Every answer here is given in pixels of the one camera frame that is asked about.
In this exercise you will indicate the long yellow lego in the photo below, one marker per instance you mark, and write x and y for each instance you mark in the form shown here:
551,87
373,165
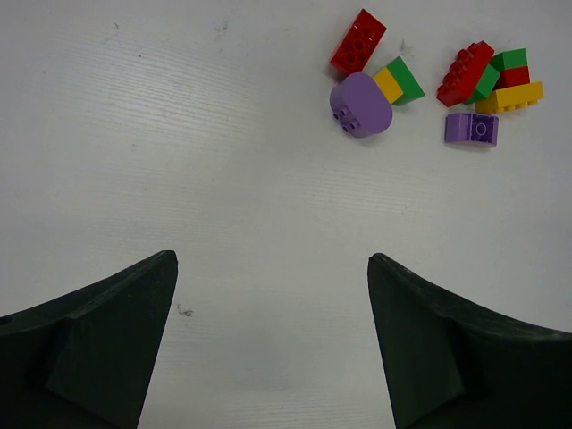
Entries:
510,99

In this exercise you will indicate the small yellow lego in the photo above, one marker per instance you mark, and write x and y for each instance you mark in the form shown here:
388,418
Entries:
389,86

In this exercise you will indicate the red studded lego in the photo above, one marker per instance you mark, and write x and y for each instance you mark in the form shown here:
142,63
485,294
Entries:
459,83

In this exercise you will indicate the green lego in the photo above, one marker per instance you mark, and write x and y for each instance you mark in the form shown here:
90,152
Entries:
485,85
404,77
510,59

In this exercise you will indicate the small red lego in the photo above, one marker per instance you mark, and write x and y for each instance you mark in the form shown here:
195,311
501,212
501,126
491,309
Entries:
513,77

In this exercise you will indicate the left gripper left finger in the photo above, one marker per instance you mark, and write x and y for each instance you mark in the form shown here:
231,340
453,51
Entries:
85,359

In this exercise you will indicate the green top lego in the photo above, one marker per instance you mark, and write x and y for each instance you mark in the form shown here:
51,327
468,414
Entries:
510,59

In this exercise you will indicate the purple square lego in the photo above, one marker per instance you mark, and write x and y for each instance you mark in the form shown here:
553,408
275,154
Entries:
479,130

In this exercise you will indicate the purple oval lego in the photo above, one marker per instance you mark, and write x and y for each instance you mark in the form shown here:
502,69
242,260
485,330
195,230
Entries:
360,107

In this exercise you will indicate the green lego beside red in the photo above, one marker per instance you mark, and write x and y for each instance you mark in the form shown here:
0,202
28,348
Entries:
485,85

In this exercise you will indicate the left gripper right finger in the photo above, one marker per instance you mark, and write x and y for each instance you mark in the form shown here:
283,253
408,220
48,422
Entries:
451,363

